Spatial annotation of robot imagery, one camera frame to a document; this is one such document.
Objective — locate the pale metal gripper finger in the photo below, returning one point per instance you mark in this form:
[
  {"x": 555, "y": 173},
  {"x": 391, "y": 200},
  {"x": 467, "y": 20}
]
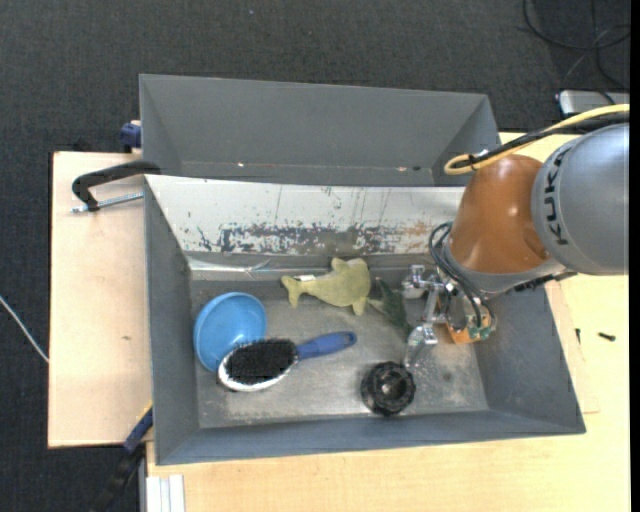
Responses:
[
  {"x": 422, "y": 340},
  {"x": 415, "y": 277}
]

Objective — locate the dark green leafy toy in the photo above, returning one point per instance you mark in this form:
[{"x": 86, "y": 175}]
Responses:
[{"x": 395, "y": 305}]

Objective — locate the black round ribbed cap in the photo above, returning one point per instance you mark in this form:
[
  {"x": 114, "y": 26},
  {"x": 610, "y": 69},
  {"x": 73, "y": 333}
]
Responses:
[{"x": 388, "y": 388}]

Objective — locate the yellow-green plush dolphin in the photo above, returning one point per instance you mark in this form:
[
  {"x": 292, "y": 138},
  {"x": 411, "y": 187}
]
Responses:
[{"x": 340, "y": 287}]

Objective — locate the grey metal bin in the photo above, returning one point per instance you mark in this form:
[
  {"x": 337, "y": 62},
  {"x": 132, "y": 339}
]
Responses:
[{"x": 325, "y": 400}]

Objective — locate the small black screw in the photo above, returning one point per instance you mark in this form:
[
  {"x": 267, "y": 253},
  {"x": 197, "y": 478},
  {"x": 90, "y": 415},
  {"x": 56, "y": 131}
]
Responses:
[{"x": 607, "y": 336}]

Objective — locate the blue bowl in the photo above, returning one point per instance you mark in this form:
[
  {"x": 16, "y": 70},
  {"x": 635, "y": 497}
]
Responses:
[{"x": 227, "y": 322}]

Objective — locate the pale wood board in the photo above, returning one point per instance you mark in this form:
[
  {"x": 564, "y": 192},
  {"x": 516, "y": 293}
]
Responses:
[{"x": 95, "y": 300}]

